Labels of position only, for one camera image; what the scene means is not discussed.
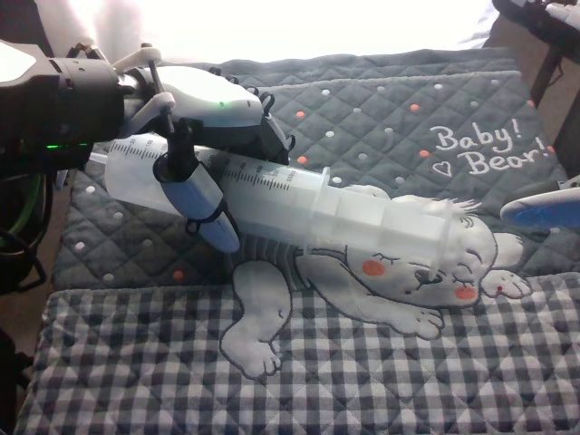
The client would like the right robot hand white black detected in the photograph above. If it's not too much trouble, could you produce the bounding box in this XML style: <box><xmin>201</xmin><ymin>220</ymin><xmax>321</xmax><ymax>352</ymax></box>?
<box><xmin>499</xmin><ymin>187</ymin><xmax>580</xmax><ymax>233</ymax></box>

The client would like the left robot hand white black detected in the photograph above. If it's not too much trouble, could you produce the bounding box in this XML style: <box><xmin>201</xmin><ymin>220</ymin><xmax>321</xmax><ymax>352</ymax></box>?
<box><xmin>151</xmin><ymin>63</ymin><xmax>296</xmax><ymax>254</ymax></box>

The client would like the large translucent plastic syringe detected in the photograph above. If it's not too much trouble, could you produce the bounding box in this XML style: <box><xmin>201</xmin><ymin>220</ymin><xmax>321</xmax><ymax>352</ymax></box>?
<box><xmin>88</xmin><ymin>134</ymin><xmax>455</xmax><ymax>274</ymax></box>

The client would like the grey bear print quilt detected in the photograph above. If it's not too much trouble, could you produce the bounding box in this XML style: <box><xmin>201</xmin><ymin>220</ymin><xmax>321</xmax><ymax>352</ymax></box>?
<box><xmin>13</xmin><ymin>44</ymin><xmax>580</xmax><ymax>435</ymax></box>

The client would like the dark furniture frame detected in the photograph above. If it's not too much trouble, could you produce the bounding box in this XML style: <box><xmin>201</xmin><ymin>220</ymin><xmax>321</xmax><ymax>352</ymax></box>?
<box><xmin>491</xmin><ymin>0</ymin><xmax>580</xmax><ymax>182</ymax></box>

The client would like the green cable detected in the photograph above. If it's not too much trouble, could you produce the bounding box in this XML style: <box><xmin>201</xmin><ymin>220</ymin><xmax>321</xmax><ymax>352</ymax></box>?
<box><xmin>16</xmin><ymin>170</ymin><xmax>47</xmax><ymax>237</ymax></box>

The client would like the black cable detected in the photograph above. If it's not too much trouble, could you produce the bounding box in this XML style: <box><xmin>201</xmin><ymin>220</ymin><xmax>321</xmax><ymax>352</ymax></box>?
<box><xmin>0</xmin><ymin>226</ymin><xmax>48</xmax><ymax>295</ymax></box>

